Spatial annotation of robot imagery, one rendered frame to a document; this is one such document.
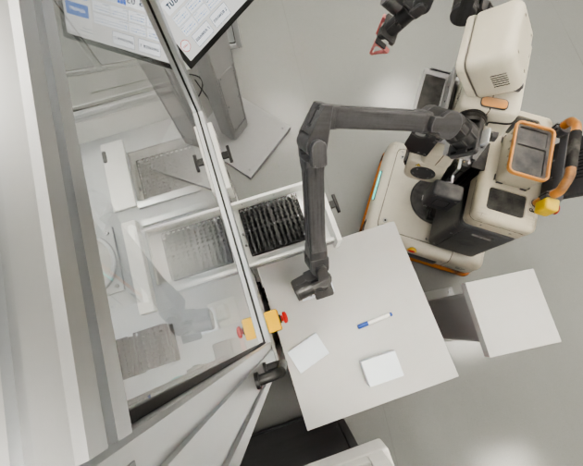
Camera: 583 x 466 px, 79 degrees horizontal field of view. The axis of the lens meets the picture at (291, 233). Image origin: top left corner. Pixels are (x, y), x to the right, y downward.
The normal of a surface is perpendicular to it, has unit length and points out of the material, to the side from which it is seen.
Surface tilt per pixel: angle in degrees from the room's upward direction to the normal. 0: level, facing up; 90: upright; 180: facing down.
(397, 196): 0
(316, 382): 0
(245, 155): 3
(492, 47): 42
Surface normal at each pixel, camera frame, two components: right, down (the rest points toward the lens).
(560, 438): 0.00, -0.25
